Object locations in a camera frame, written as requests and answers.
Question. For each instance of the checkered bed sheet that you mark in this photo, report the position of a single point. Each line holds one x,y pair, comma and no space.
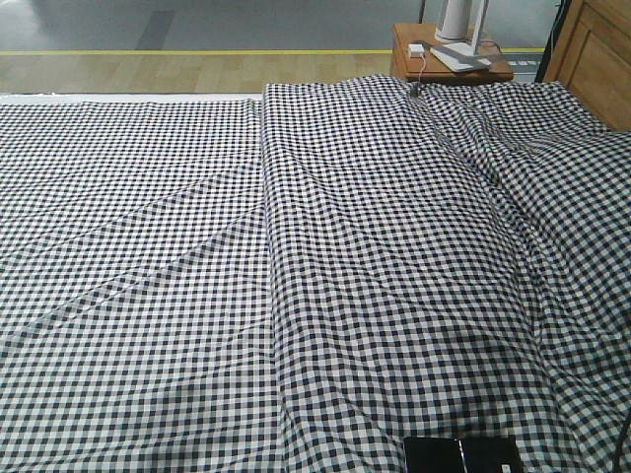
135,326

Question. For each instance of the white desk lamp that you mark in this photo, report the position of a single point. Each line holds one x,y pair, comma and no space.
464,56

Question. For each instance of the black white checkered duvet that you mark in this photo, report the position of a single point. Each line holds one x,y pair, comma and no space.
447,262

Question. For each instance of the wooden nightstand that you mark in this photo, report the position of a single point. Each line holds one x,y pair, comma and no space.
431,69

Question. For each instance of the white charger adapter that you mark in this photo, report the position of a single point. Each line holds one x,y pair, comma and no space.
416,50

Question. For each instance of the white cylindrical speaker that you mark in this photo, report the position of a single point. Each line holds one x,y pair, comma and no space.
453,22

